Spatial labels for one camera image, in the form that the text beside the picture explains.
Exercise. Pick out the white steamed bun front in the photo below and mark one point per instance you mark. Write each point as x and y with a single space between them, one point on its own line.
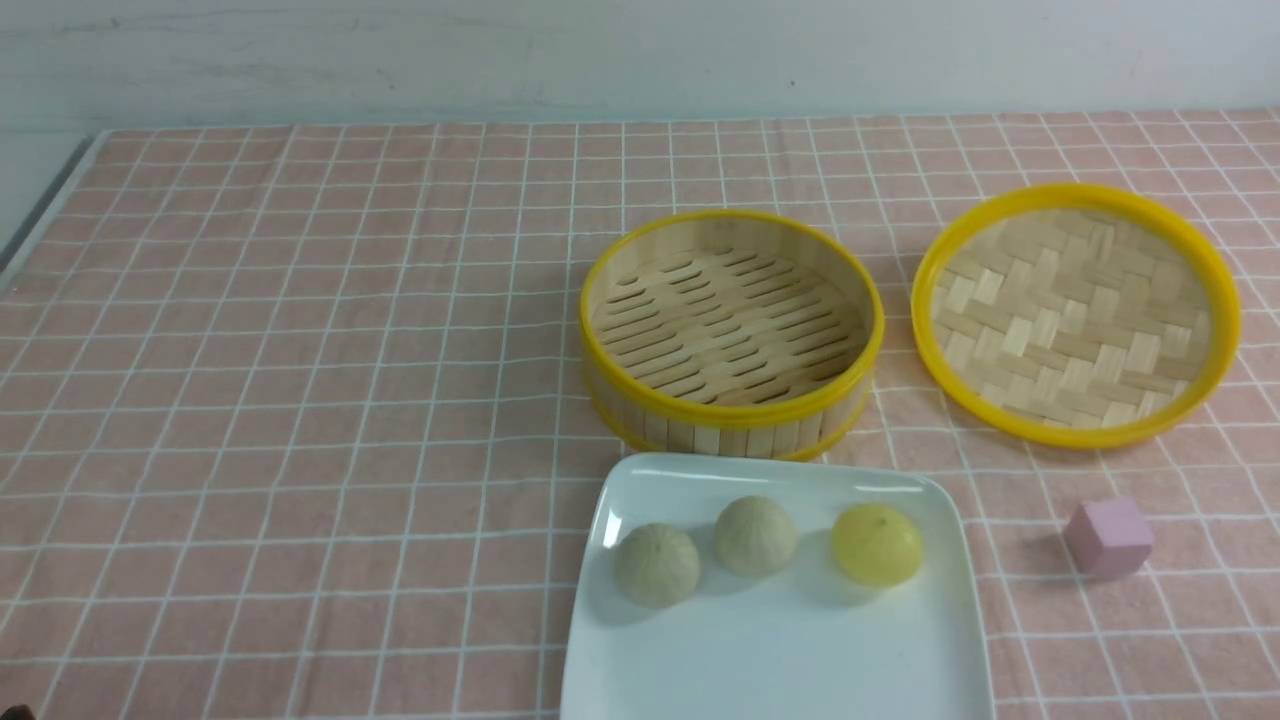
657 565

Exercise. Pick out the white steamed bun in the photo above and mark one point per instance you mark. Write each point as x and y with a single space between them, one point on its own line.
657 565
754 537

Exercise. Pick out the yellow steamed bun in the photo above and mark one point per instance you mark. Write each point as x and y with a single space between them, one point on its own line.
877 545

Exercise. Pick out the white square plate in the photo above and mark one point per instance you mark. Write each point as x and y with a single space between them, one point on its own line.
804 644

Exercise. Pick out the yellow-rimmed bamboo steamer basket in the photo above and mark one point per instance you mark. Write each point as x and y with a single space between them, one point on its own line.
730 333

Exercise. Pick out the pink checkered tablecloth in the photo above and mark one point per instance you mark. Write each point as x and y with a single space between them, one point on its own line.
294 425

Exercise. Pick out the yellow-rimmed woven steamer lid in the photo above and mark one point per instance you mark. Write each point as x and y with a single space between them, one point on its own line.
1075 315

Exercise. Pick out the pink cube block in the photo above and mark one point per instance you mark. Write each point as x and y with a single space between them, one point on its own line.
1109 538

